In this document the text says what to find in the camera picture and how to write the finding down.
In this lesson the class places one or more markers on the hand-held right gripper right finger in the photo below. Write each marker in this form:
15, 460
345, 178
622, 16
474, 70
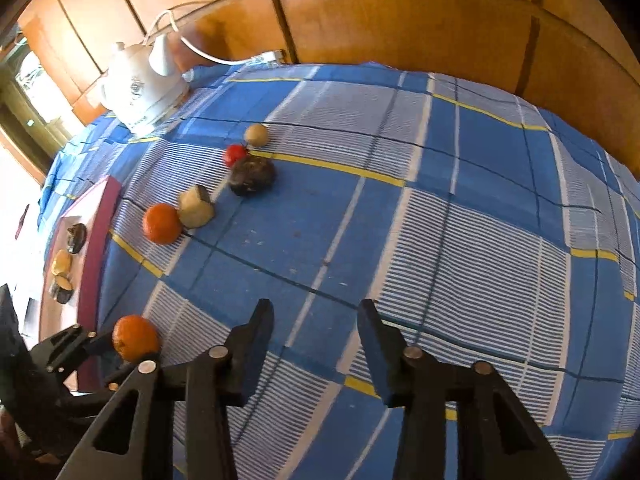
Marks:
375, 350

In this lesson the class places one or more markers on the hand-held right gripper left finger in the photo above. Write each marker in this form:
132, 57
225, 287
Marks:
260, 340

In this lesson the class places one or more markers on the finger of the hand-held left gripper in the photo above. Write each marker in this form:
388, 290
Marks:
124, 374
65, 344

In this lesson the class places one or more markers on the orange mandarin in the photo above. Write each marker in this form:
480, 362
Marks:
161, 224
134, 337

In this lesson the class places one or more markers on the cylindrical dark-skinned yam piece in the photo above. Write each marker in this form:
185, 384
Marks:
61, 291

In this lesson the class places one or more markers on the peeled yellow tuber piece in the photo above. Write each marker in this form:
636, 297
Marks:
62, 262

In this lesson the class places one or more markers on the pink shallow tray box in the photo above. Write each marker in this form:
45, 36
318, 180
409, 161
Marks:
97, 260

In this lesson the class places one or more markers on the wedge-cut dark-skinned yam piece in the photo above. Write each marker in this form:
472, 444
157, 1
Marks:
196, 208

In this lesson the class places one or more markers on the dark brown round tuber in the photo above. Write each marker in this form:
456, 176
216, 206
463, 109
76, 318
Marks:
251, 176

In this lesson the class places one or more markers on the small red tomato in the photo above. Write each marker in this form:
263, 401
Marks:
235, 155

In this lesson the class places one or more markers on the small beige round fruit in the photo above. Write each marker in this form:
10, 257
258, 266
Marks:
256, 135

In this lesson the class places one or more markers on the blue plaid tablecloth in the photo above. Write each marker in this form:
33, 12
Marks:
450, 235

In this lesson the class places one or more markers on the white ceramic electric kettle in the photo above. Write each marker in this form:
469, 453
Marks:
140, 90

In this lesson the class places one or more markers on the wooden wardrobe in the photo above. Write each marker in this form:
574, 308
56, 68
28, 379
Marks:
400, 20

